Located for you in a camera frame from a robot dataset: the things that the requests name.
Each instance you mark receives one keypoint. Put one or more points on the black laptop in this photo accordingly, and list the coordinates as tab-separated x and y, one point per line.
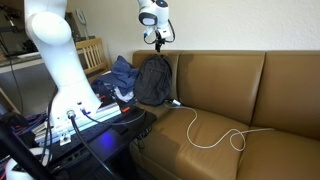
16	43

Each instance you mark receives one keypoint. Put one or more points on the white power adapter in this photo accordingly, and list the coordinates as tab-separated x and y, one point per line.
176	102

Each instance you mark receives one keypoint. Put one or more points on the white round plastic stand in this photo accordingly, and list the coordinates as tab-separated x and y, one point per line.
11	170

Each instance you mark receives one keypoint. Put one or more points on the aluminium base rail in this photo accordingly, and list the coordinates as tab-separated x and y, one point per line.
100	115

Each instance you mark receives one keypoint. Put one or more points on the black tripod pole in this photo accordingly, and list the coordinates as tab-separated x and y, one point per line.
20	153

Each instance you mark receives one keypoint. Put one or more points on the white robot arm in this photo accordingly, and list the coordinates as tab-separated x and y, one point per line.
53	33

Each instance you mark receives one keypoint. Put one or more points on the tan leather sofa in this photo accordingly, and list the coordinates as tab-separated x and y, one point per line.
216	83

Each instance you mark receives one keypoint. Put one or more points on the white cloth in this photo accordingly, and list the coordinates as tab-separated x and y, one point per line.
125	96

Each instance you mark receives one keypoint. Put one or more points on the wooden chair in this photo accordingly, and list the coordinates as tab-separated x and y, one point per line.
95	55

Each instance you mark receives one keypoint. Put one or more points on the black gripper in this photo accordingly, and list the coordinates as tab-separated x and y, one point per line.
160	40

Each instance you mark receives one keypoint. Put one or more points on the black backpack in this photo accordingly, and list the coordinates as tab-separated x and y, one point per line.
153	83

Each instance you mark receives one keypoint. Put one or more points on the blue denim clothes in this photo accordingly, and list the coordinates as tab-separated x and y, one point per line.
123	73

